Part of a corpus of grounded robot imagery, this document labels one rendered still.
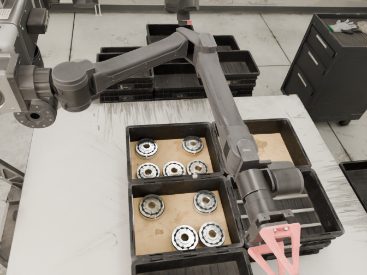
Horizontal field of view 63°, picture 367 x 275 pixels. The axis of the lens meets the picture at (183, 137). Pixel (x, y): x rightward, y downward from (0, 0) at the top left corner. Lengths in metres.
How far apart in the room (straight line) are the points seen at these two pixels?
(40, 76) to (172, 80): 1.78
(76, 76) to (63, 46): 2.85
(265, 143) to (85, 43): 2.54
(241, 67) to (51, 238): 1.87
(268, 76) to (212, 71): 2.61
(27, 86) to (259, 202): 0.58
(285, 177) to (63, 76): 0.54
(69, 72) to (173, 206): 0.73
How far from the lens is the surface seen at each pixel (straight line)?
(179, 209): 1.27
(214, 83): 0.78
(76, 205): 1.46
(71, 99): 0.78
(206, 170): 1.35
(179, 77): 2.53
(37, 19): 1.01
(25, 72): 0.81
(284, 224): 0.55
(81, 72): 0.76
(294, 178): 0.64
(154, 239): 1.22
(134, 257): 1.09
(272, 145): 1.57
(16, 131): 2.79
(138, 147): 1.40
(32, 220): 1.48
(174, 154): 1.42
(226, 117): 0.70
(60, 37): 3.75
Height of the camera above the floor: 1.97
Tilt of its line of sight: 50 degrees down
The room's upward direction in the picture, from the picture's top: 8 degrees clockwise
